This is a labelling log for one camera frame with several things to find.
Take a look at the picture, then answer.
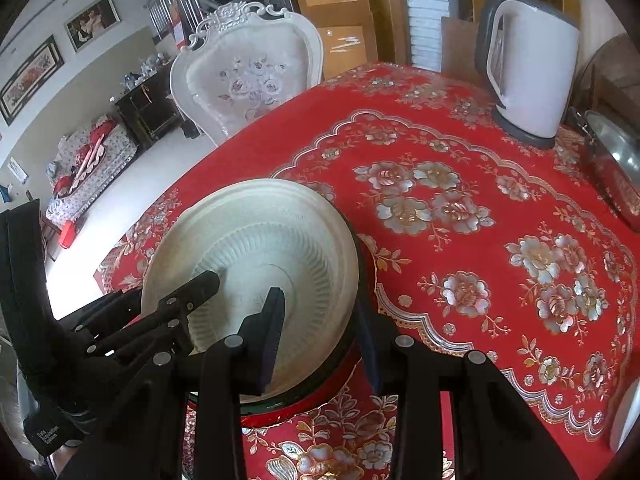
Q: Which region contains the framed portrait photo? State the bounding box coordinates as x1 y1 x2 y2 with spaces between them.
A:
65 0 121 53

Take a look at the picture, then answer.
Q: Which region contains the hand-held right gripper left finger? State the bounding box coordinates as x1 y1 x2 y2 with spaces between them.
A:
60 286 288 480

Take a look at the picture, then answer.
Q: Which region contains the white carved floral chair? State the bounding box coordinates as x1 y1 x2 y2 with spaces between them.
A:
169 2 325 148

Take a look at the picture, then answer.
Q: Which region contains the white louvre shutter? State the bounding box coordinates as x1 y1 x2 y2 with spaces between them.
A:
400 0 453 68

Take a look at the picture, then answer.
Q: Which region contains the red hanging calendar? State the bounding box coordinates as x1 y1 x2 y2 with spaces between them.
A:
167 2 188 43

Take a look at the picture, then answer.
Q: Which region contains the brown wooden board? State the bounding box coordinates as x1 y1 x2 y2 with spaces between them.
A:
440 16 488 76

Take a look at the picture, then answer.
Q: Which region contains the long framed floral painting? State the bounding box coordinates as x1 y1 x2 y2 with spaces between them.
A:
0 35 66 126

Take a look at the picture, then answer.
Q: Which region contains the red box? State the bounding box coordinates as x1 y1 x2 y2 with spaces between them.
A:
59 220 83 250

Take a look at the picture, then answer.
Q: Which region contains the white electric kettle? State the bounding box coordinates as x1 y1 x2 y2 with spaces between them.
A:
475 0 581 150

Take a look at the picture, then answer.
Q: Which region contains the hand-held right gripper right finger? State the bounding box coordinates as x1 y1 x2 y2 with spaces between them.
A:
355 302 591 480

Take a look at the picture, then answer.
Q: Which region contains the steel pot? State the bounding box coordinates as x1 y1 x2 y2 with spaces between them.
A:
572 107 640 233

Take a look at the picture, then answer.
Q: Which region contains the green plastic bowl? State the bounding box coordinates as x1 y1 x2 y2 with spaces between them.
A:
240 212 376 413

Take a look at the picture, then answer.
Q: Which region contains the red floral tablecloth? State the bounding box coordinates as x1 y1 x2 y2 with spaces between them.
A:
95 62 640 480

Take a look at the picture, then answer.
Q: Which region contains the white smooth bowl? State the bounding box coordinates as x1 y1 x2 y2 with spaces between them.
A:
609 377 640 453

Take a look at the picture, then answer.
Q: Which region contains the floral covered sofa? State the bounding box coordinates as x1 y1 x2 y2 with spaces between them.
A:
45 115 138 221

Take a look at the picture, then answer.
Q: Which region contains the dark wooden cabinet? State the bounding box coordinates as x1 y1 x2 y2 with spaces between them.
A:
112 62 181 153

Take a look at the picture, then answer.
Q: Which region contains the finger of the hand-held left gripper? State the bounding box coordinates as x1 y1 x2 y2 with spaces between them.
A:
87 270 221 361
60 289 146 333

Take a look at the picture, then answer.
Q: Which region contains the cream ribbed plastic bowl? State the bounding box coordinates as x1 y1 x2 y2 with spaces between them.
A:
141 178 361 403

